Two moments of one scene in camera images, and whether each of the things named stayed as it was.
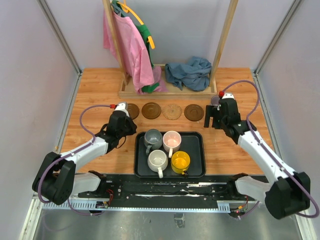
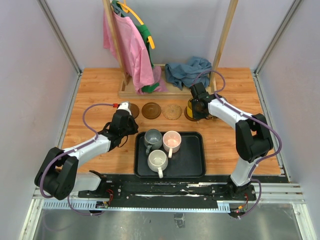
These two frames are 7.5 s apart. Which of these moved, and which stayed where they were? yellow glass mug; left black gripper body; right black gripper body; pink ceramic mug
Moved: right black gripper body; yellow glass mug
Stayed: pink ceramic mug; left black gripper body
